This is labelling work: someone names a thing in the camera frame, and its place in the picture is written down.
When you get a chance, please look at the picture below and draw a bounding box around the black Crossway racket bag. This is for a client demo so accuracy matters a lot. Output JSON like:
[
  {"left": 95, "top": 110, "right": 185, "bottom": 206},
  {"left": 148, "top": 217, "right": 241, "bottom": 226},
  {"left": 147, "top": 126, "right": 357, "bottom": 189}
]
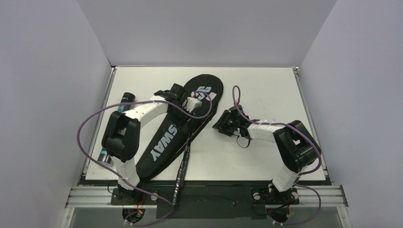
[{"left": 136, "top": 74, "right": 224, "bottom": 181}]

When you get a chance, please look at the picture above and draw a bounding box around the black badminton racket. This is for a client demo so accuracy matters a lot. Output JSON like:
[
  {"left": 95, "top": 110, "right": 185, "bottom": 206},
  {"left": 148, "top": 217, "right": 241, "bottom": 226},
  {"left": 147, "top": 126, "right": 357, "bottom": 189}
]
[
  {"left": 175, "top": 117, "right": 209, "bottom": 190},
  {"left": 172, "top": 130, "right": 195, "bottom": 207}
]

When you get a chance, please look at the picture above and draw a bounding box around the black shuttlecock tube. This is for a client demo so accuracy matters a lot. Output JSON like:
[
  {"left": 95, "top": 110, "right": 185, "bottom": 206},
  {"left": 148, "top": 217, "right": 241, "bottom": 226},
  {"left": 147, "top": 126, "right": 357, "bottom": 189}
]
[{"left": 97, "top": 92, "right": 135, "bottom": 168}]

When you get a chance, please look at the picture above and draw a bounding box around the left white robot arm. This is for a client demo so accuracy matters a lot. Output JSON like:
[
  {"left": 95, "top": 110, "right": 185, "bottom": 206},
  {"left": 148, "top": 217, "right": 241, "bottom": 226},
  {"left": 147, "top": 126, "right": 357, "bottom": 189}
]
[{"left": 101, "top": 84, "right": 201, "bottom": 204}]

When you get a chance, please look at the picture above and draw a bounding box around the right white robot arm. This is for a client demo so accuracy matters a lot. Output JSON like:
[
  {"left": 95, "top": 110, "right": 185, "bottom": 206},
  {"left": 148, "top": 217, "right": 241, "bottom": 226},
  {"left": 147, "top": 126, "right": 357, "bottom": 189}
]
[{"left": 213, "top": 105, "right": 321, "bottom": 204}]

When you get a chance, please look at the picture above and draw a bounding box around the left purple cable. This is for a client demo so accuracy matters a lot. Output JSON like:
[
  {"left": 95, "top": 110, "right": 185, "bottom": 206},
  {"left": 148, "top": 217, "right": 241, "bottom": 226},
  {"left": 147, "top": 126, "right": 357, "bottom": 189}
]
[{"left": 77, "top": 91, "right": 213, "bottom": 227}]

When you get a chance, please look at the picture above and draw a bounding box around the purple cable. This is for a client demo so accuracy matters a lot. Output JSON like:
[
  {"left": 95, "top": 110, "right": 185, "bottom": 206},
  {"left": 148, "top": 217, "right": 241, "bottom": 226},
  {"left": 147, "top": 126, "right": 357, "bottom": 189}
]
[
  {"left": 77, "top": 91, "right": 213, "bottom": 227},
  {"left": 232, "top": 85, "right": 323, "bottom": 226}
]

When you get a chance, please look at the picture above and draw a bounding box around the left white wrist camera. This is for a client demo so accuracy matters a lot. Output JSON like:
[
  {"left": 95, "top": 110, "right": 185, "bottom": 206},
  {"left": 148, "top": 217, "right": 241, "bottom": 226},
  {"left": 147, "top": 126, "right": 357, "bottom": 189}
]
[{"left": 184, "top": 97, "right": 202, "bottom": 113}]

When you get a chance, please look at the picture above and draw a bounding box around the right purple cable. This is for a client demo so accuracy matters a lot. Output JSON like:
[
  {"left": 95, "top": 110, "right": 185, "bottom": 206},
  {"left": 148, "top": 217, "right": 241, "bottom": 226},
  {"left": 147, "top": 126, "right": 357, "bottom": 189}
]
[{"left": 232, "top": 85, "right": 323, "bottom": 226}]

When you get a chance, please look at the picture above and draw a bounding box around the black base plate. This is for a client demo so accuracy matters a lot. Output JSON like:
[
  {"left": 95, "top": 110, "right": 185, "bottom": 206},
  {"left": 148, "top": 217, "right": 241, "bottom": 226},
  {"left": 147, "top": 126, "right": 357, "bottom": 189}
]
[{"left": 107, "top": 180, "right": 299, "bottom": 222}]

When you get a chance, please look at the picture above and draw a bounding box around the aluminium frame rail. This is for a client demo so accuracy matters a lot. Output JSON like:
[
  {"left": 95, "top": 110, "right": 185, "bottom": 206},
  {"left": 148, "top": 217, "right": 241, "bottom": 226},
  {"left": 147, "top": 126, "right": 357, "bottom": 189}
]
[{"left": 66, "top": 186, "right": 348, "bottom": 208}]

